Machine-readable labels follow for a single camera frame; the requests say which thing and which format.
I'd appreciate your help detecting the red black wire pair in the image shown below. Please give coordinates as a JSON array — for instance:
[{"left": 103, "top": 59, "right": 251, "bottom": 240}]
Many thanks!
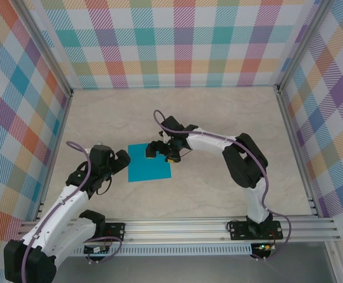
[
  {"left": 267, "top": 229, "right": 279, "bottom": 248},
  {"left": 103, "top": 228, "right": 116, "bottom": 251}
]

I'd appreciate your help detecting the small black circuit board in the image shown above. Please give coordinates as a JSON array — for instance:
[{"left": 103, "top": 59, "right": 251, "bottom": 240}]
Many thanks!
[{"left": 84, "top": 246, "right": 110, "bottom": 255}]

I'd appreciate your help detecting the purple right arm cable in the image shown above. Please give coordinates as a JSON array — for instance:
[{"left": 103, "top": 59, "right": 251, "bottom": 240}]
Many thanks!
[{"left": 153, "top": 109, "right": 292, "bottom": 262}]

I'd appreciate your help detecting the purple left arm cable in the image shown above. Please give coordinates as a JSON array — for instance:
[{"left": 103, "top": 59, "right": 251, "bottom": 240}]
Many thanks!
[{"left": 16, "top": 140, "right": 123, "bottom": 283}]

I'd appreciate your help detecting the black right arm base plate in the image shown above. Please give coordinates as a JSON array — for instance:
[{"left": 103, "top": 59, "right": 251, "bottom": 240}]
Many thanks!
[{"left": 228, "top": 220, "right": 284, "bottom": 241}]

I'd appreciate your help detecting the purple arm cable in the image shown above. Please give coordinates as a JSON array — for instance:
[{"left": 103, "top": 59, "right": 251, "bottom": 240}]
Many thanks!
[
  {"left": 153, "top": 109, "right": 292, "bottom": 262},
  {"left": 16, "top": 140, "right": 123, "bottom": 283}
]

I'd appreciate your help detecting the aluminium side rail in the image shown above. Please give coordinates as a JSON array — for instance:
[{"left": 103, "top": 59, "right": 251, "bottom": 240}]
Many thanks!
[
  {"left": 276, "top": 87, "right": 320, "bottom": 219},
  {"left": 34, "top": 90, "right": 75, "bottom": 222}
]

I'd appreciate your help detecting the aluminium mounting rail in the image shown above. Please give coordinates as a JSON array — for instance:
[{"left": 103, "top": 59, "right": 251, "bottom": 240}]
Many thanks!
[{"left": 14, "top": 217, "right": 342, "bottom": 244}]

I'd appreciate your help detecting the aluminium frame post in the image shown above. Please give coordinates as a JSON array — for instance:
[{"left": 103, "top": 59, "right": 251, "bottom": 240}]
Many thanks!
[
  {"left": 273, "top": 0, "right": 336, "bottom": 92},
  {"left": 17, "top": 0, "right": 74, "bottom": 97}
]

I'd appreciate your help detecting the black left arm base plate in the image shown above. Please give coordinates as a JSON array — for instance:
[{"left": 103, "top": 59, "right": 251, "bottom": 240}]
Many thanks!
[{"left": 104, "top": 222, "right": 126, "bottom": 242}]

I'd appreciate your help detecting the blue paper sheet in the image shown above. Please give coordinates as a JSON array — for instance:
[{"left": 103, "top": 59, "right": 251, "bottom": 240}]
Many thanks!
[{"left": 128, "top": 141, "right": 172, "bottom": 183}]

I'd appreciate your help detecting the perforated grey cable duct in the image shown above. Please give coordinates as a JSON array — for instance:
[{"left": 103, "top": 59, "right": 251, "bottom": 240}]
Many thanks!
[{"left": 70, "top": 246, "right": 253, "bottom": 256}]

